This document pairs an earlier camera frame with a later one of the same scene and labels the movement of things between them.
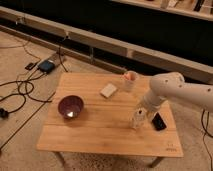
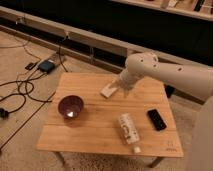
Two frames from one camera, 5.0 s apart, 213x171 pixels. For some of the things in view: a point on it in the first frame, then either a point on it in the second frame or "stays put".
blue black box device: (46, 66) stays put
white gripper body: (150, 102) -> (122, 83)
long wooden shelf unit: (145, 37) stays put
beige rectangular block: (108, 90) stays put
